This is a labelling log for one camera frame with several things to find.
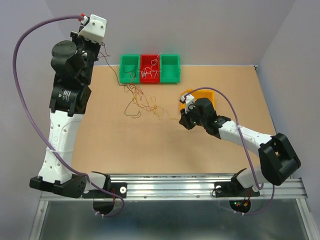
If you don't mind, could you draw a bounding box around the right green plastic bin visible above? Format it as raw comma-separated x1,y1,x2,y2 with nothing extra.
160,54,181,84

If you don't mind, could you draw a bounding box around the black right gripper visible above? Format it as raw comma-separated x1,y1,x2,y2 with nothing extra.
177,104,207,130

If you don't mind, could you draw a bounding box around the green plastic bin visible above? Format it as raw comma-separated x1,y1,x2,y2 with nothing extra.
119,54,141,84
160,54,181,84

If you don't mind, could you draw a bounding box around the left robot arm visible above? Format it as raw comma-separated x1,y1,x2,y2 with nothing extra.
29,21,106,199

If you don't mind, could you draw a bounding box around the red plastic bin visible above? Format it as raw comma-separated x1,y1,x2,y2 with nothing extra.
139,54,160,84

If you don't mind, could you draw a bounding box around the wire bundle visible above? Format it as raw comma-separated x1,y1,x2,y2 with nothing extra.
98,43,182,125

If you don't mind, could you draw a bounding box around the dark brown wire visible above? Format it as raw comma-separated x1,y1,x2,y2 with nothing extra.
122,64,139,83

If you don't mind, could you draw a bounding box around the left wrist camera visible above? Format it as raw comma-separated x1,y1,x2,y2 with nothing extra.
77,13,108,45

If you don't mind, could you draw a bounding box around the left green plastic bin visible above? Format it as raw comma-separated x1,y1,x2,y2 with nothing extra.
119,54,141,84

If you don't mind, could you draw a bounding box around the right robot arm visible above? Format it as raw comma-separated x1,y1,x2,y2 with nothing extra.
179,95,301,195

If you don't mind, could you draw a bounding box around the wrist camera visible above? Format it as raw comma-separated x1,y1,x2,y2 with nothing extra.
77,13,108,45
179,93,195,114

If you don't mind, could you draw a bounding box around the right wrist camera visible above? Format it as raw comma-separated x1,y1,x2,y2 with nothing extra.
179,93,195,114

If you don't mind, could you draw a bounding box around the white wire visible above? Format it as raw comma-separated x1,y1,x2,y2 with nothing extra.
141,53,163,76
141,68,161,80

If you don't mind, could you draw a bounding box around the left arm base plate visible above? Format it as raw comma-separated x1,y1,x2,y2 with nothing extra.
82,182,128,199

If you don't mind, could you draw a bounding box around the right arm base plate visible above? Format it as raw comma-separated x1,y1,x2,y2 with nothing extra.
211,181,260,198

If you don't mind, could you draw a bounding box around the yellow plastic bin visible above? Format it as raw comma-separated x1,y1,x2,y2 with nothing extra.
179,88,216,111

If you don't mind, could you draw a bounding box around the aluminium rail frame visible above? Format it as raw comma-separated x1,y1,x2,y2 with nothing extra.
27,65,320,240

